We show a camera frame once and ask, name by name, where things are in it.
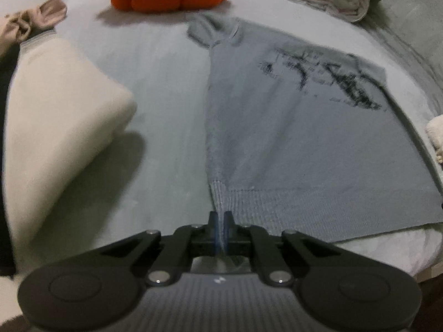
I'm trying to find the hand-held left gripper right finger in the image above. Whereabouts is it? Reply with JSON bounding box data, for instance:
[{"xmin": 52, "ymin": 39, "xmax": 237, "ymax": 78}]
[{"xmin": 224, "ymin": 212, "xmax": 347, "ymax": 287}]

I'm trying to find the grey bed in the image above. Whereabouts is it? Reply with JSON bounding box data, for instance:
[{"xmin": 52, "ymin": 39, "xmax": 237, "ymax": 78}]
[{"xmin": 10, "ymin": 0, "xmax": 443, "ymax": 284}]

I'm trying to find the cream folded sweater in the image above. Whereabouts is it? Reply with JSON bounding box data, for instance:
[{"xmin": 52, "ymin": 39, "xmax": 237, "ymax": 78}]
[{"xmin": 3, "ymin": 29, "xmax": 138, "ymax": 250}]

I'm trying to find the grey knit sweater black pattern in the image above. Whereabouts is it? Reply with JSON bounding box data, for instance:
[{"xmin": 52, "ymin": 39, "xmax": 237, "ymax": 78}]
[{"xmin": 187, "ymin": 15, "xmax": 443, "ymax": 244}]

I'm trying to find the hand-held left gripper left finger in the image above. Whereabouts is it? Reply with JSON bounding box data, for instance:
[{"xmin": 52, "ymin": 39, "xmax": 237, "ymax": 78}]
[{"xmin": 100, "ymin": 212, "xmax": 220, "ymax": 287}]

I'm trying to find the beige crumpled cloth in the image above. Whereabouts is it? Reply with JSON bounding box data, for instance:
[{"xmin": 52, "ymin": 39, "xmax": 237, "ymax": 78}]
[{"xmin": 0, "ymin": 0, "xmax": 68, "ymax": 56}]

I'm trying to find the white fluffy plush toy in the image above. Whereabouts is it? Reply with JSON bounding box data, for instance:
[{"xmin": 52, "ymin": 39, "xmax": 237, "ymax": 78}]
[{"xmin": 425, "ymin": 114, "xmax": 443, "ymax": 165}]

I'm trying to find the grey quilted bed cover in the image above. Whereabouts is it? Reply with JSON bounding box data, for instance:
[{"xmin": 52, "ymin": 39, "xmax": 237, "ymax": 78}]
[{"xmin": 363, "ymin": 0, "xmax": 443, "ymax": 118}]

